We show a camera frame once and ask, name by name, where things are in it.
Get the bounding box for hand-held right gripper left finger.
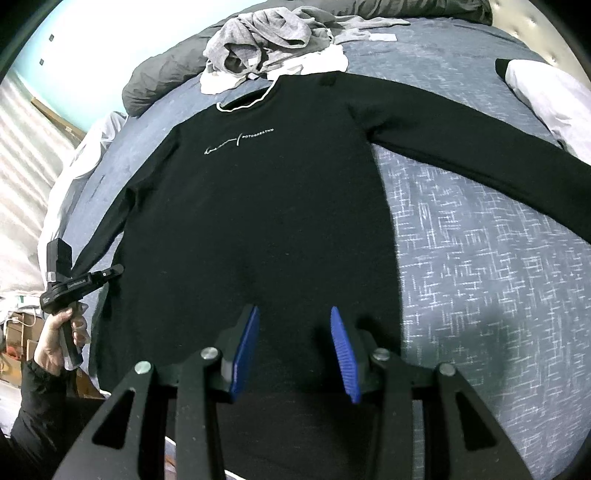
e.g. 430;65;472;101
51;304;260;480

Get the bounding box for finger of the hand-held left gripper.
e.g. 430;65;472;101
90;264;125;288

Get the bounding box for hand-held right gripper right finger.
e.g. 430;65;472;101
330;305;532;480

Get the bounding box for black long-sleeve sweater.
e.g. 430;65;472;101
69;71;591;480

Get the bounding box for person's left forearm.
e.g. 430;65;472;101
9;360;107;480

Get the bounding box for person's left hand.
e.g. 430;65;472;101
36;305;92;377

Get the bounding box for cardboard box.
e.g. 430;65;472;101
74;364;107;400

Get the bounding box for striped beige curtain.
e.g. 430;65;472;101
0;74;77;296

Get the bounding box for crumpled light grey sheet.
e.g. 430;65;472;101
48;111;130;245

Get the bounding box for wooden poles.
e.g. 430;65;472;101
28;97;88;139

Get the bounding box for dark grey rolled duvet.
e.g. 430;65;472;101
121;0;494;116

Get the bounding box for grey long-sleeve garment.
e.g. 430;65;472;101
203;4;411;77

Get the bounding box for white garment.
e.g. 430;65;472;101
199;48;349;95

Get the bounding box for light grey pillow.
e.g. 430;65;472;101
503;59;591;160

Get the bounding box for cream tufted headboard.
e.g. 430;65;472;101
489;0;587;70

